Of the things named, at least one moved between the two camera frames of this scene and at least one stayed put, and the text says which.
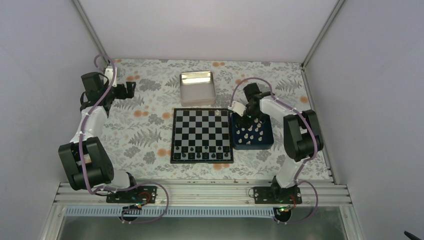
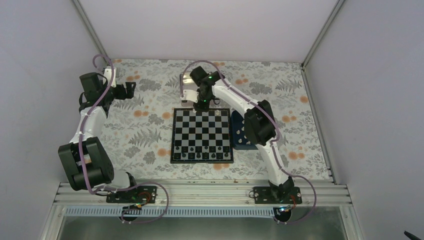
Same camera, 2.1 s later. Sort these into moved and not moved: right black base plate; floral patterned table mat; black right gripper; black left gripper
Moved: black right gripper
Not moved: floral patterned table mat; black left gripper; right black base plate
